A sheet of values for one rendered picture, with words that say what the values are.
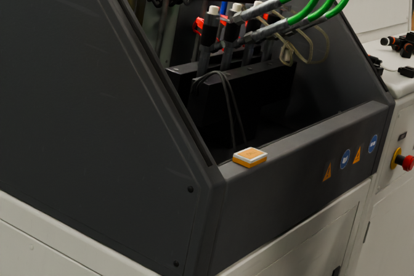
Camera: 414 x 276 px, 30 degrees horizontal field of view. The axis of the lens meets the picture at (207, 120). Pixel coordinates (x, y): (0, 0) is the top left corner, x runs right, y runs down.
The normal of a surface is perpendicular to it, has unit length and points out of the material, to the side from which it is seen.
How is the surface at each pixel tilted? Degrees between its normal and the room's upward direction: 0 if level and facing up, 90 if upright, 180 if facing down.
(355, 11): 76
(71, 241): 90
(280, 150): 0
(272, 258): 90
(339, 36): 90
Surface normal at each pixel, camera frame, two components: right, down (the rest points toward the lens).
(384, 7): 0.84, 0.10
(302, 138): 0.18, -0.93
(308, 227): 0.82, 0.33
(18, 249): -0.54, 0.18
